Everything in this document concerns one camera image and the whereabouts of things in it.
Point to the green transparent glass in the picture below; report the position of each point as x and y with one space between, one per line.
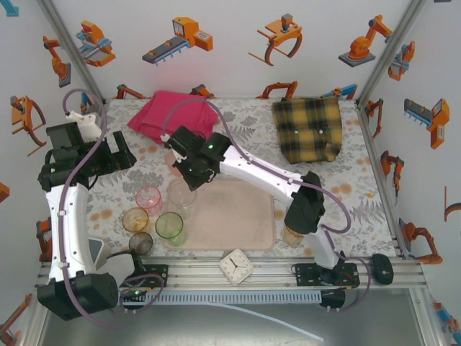
169 227

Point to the aluminium front rail frame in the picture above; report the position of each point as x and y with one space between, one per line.
273 274

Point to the small circuit board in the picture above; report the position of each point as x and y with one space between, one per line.
136 292

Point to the tall orange transparent glass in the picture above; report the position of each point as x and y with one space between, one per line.
292 238

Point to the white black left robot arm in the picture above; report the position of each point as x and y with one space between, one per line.
70 234

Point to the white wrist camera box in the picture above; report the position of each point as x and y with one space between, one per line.
86 124
179 155

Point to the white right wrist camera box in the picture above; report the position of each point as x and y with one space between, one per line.
179 155

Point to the yellow black plaid shirt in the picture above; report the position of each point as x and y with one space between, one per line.
306 126

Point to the beige pink tray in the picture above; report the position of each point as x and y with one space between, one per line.
234 216

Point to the aluminium frame post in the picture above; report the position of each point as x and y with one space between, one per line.
70 47
393 47

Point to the tall clear glass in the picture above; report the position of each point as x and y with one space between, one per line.
180 205

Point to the floral print tablecloth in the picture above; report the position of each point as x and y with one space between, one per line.
252 119

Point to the grey white tissue box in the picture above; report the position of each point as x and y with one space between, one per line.
97 252

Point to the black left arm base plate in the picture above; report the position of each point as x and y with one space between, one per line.
158 274

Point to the aluminium side rail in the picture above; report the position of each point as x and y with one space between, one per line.
382 180

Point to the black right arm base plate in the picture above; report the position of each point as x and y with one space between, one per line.
306 275

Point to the small brown transparent glass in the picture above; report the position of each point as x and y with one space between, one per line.
141 243

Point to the magenta folded cloth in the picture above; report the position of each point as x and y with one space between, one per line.
162 111

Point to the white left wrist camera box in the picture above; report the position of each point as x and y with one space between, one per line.
86 124

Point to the pink transparent glass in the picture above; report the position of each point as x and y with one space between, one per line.
147 202

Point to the black computer mouse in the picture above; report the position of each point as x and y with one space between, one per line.
382 270

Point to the short orange transparent glass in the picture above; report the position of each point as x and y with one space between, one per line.
135 220

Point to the white square clock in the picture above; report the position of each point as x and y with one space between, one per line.
236 267

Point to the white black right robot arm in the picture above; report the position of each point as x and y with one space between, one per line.
259 173

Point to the black clamp block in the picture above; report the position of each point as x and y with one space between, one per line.
335 299

